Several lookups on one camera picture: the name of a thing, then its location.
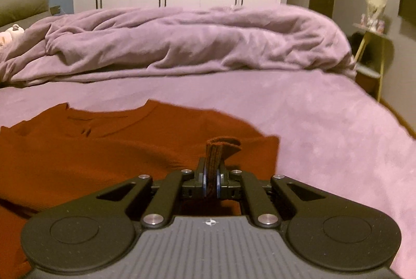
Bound rust brown knit sweater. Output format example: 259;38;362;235
1;100;280;278

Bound lilac bed sheet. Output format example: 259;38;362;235
1;70;415;278

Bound crumpled lilac duvet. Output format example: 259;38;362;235
1;4;355;86

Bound small side table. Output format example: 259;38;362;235
353;23;391;103

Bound wrapped flower bouquet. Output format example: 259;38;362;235
360;0;388;31

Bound white plush toy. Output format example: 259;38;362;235
0;23;25;49

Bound olive green headboard cushion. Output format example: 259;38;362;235
0;0;51;32

